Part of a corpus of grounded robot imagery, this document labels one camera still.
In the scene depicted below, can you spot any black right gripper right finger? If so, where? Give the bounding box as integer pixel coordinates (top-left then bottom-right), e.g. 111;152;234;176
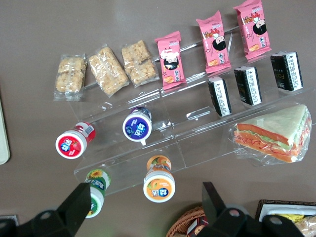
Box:
197;182;305;237

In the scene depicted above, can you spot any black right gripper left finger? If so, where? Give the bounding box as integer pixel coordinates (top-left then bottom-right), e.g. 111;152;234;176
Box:
0;182;92;237

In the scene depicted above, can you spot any green gum bottle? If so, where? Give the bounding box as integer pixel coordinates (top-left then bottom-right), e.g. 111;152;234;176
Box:
84;168;111;219

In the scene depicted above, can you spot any white snack tray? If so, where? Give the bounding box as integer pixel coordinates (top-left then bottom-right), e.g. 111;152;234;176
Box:
255;199;316;237

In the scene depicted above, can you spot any red gum bottle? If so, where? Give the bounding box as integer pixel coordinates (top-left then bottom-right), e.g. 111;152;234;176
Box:
55;121;96;159

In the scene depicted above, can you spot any orange gum bottle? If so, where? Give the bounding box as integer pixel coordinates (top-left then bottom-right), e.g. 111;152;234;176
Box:
143;155;176;203

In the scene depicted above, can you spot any beige plastic tray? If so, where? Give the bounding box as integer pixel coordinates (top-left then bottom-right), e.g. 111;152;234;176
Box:
0;98;11;165

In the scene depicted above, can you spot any purple gum bottle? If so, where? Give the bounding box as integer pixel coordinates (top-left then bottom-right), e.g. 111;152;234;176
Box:
122;106;153;146

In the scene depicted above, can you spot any dark red cookie box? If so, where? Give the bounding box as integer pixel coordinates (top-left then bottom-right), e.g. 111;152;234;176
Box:
187;216;209;237

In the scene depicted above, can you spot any brown wicker basket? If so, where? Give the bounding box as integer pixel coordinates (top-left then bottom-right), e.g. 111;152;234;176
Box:
165;206;207;237

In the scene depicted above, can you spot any yellow snack packet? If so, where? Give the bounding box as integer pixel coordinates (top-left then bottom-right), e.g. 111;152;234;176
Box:
278;213;306;223

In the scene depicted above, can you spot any clear acrylic stepped stand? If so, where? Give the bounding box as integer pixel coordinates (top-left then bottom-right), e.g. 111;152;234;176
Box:
69;74;188;197
158;24;316;171

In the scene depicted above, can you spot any clear-wrapped rice crisp pack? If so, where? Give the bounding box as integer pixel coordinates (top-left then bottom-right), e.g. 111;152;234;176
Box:
120;39;160;89
295;216;316;237
53;53;87;102
87;44;130;98

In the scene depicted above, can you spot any wrapped triangle sandwich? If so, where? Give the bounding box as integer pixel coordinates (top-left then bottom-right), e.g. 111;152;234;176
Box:
228;104;313;166

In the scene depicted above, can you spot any black rice ball pack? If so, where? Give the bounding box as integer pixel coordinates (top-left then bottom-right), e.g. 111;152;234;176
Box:
234;66;263;106
207;76;232;118
270;51;304;92

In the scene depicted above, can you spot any pink cartoon snack pack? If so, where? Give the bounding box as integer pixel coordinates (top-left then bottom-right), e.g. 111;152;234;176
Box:
155;31;187;91
196;10;232;74
233;0;272;61

